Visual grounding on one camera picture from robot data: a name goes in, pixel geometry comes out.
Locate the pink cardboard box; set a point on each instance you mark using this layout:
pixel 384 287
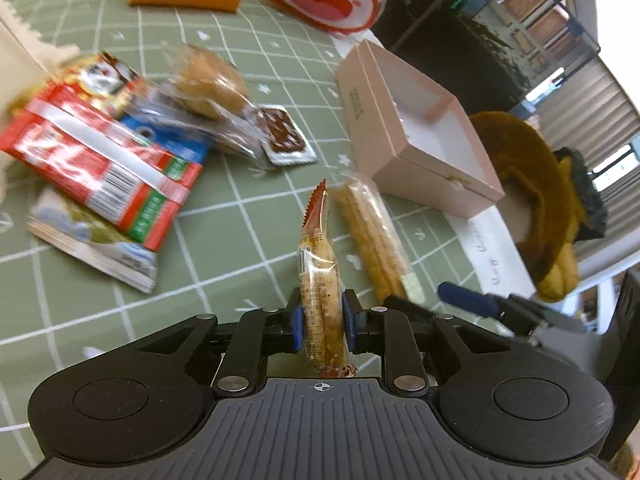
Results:
pixel 390 125

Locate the black cabinet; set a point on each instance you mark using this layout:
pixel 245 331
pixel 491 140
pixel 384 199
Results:
pixel 410 10

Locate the blue-labelled clear snack packet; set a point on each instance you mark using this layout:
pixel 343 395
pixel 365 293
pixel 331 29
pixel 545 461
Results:
pixel 165 137

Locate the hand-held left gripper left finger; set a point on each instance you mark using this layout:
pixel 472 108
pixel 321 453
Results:
pixel 296 321

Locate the chocolate cookie packet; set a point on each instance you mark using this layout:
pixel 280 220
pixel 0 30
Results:
pixel 282 132

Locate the long biscuit stick packet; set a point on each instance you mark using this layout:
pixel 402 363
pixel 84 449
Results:
pixel 372 240

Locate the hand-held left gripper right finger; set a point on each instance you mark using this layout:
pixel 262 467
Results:
pixel 350 321

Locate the green checked tablecloth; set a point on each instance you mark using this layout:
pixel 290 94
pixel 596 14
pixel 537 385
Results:
pixel 225 220

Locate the glass aquarium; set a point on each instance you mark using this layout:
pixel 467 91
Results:
pixel 500 45

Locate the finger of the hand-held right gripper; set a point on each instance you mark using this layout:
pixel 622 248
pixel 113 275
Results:
pixel 460 296

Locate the clear orange-topped snack packet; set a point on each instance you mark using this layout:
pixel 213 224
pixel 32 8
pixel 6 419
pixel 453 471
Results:
pixel 320 280

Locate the round bread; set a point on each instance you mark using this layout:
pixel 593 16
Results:
pixel 212 85

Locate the blue seaweed packet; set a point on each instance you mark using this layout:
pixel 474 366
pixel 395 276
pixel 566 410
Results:
pixel 90 240

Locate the yellow panda snack packet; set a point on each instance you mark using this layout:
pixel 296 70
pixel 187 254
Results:
pixel 105 77

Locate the red wafer packet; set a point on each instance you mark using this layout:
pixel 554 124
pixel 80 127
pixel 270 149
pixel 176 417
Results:
pixel 75 152
pixel 152 225

